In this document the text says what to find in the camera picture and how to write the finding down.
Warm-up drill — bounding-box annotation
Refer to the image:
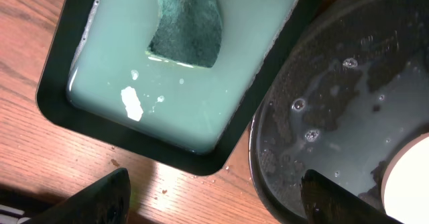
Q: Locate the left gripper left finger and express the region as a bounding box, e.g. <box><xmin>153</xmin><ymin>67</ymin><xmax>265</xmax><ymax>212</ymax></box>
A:
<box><xmin>26</xmin><ymin>168</ymin><xmax>131</xmax><ymax>224</ymax></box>

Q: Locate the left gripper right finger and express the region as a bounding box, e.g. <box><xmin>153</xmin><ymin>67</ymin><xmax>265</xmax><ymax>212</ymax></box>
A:
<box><xmin>300</xmin><ymin>169</ymin><xmax>400</xmax><ymax>224</ymax></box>

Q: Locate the white plate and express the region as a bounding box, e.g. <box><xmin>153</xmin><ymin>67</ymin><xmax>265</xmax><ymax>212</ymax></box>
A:
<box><xmin>381</xmin><ymin>133</ymin><xmax>428</xmax><ymax>224</ymax></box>

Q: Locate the green yellow sponge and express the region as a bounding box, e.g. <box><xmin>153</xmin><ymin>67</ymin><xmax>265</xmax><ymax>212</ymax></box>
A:
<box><xmin>147</xmin><ymin>0</ymin><xmax>223</xmax><ymax>68</ymax></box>

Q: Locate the black round tray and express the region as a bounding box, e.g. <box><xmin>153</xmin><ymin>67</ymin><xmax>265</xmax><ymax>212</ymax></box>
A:
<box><xmin>249</xmin><ymin>0</ymin><xmax>428</xmax><ymax>223</ymax></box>

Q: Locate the green rectangular sponge tray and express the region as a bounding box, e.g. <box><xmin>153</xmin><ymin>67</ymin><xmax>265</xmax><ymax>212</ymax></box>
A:
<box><xmin>36</xmin><ymin>0</ymin><xmax>322</xmax><ymax>176</ymax></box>

